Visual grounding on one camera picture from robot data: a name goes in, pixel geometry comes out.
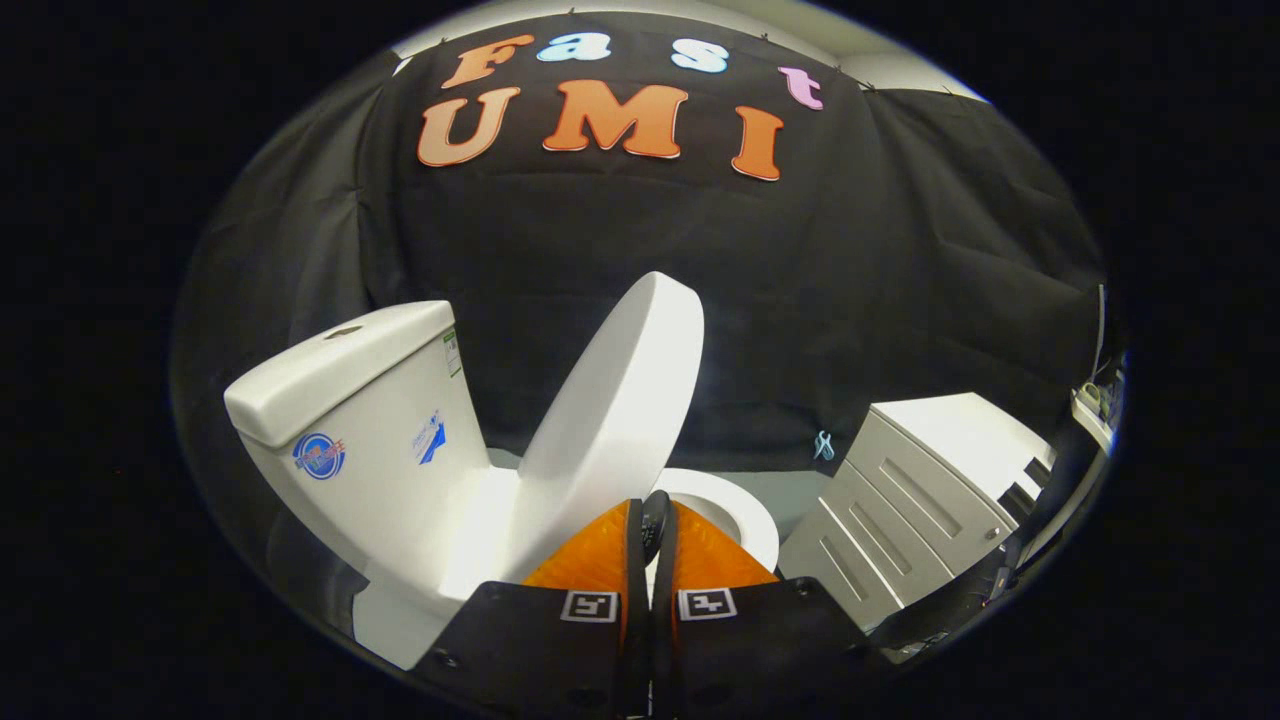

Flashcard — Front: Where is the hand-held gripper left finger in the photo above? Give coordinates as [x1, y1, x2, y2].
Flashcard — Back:
[410, 498, 651, 719]

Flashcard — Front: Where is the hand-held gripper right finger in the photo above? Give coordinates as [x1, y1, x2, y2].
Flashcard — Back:
[650, 498, 898, 717]

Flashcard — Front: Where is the black round lid handle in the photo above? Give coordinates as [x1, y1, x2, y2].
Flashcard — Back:
[640, 489, 672, 563]

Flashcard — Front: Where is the white toilet seat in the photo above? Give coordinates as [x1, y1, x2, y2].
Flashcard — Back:
[648, 467, 782, 576]

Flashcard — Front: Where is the white toilet tank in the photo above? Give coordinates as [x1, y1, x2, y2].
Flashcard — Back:
[222, 299, 523, 603]

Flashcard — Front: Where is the white drawer cabinet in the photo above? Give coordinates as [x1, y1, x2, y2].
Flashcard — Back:
[777, 391, 1059, 634]

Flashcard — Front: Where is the black backdrop cloth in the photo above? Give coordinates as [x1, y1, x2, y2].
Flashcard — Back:
[170, 10, 1113, 641]

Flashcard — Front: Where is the white shelf with small items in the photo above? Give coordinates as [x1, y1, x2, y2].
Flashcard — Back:
[1068, 283, 1131, 456]

